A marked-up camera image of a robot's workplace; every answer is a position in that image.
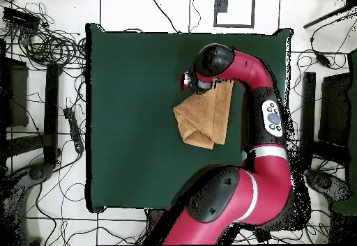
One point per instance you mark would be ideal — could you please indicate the tan towel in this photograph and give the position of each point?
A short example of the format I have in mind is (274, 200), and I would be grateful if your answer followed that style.
(209, 120)

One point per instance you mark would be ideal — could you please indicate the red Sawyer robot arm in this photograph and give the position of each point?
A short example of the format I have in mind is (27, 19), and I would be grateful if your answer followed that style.
(273, 179)

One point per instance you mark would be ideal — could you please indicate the black flat panel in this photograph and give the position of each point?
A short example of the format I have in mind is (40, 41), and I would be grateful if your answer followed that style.
(334, 109)
(16, 95)

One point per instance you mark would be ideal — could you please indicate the dark green table cloth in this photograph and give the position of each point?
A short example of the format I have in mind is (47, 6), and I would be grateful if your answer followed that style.
(134, 90)

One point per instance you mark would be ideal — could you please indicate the black power strip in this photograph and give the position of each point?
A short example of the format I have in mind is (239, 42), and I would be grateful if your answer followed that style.
(263, 236)
(74, 129)

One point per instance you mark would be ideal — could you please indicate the black power adapter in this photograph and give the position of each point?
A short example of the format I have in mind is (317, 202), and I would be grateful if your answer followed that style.
(323, 60)

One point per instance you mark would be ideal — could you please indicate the black rod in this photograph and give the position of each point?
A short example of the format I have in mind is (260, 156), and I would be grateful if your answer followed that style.
(325, 17)

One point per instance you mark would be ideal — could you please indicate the black stand crossbar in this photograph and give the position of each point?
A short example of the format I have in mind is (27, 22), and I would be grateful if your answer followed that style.
(25, 145)
(330, 151)

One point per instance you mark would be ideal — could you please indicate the grey stand base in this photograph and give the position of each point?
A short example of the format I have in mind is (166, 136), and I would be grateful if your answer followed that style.
(325, 183)
(36, 173)

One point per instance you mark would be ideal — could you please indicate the black electronics box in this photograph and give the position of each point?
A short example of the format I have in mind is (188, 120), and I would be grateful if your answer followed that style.
(21, 18)

